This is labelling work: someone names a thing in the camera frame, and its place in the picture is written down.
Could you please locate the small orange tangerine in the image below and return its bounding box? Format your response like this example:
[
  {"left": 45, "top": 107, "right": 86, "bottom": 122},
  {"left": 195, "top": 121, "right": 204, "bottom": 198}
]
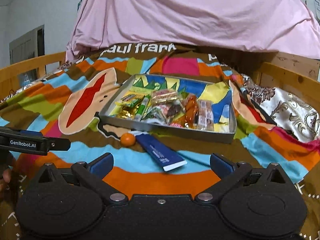
[{"left": 120, "top": 133, "right": 136, "bottom": 147}]

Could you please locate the brown biscuit packet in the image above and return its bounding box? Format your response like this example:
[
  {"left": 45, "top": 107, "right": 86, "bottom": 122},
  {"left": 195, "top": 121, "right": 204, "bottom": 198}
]
[{"left": 197, "top": 100, "right": 214, "bottom": 131}]

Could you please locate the blue tube with white cap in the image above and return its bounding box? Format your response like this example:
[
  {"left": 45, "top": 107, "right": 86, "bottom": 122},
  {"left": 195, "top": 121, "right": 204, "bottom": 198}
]
[{"left": 130, "top": 131, "right": 187, "bottom": 172}]

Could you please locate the gold foil snack packet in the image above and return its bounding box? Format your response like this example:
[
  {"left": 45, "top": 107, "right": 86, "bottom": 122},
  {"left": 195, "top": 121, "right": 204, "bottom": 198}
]
[{"left": 116, "top": 106, "right": 138, "bottom": 120}]

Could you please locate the green white tube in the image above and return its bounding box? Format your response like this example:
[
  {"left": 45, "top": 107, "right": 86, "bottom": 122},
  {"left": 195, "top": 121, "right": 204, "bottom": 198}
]
[{"left": 134, "top": 95, "right": 151, "bottom": 121}]

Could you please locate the clear packet of orange snacks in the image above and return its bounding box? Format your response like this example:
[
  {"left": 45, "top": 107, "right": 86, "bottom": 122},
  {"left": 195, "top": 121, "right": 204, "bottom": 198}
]
[{"left": 184, "top": 95, "right": 199, "bottom": 128}]

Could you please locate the dark plum snack packet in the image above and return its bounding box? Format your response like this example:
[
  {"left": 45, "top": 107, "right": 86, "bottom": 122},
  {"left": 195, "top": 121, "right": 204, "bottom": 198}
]
[{"left": 164, "top": 103, "right": 184, "bottom": 118}]

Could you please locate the yellow green snack packet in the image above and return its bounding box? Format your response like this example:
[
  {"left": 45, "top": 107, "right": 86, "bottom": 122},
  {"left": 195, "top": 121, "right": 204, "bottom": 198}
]
[{"left": 115, "top": 93, "right": 144, "bottom": 108}]

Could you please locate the white green seaweed snack packet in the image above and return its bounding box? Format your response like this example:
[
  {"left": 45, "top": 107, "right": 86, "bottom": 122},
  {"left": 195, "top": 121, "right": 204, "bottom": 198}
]
[{"left": 142, "top": 104, "right": 174, "bottom": 125}]

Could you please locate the pink cake packet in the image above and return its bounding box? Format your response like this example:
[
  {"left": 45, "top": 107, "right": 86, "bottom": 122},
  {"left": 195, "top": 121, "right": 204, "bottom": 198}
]
[{"left": 150, "top": 89, "right": 178, "bottom": 105}]

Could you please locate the person's left hand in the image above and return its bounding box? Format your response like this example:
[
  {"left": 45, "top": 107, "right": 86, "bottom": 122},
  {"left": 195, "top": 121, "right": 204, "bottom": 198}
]
[{"left": 1, "top": 151, "right": 16, "bottom": 199}]

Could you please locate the colourful paul frank blanket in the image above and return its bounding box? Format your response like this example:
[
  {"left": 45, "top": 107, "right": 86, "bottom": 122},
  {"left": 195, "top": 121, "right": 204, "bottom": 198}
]
[{"left": 0, "top": 42, "right": 320, "bottom": 240}]

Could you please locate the metal tray with dinosaur towel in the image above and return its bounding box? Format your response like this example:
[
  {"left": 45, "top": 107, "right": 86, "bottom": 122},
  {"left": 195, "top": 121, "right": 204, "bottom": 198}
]
[{"left": 99, "top": 74, "right": 236, "bottom": 144}]

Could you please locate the floral satin quilt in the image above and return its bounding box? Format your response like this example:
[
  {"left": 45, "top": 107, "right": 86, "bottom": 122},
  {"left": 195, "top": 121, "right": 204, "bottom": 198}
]
[{"left": 241, "top": 74, "right": 319, "bottom": 142}]

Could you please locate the pink bed sheet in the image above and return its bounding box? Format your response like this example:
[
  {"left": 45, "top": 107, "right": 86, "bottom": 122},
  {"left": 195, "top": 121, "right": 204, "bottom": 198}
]
[{"left": 66, "top": 0, "right": 319, "bottom": 60}]

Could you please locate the white air conditioner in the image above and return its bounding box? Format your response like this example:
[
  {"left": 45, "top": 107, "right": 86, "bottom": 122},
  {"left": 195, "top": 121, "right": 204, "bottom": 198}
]
[{"left": 305, "top": 0, "right": 320, "bottom": 22}]

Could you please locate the wooden bed frame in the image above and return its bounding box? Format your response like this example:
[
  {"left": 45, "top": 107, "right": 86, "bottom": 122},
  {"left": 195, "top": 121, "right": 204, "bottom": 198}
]
[{"left": 0, "top": 51, "right": 320, "bottom": 106}]

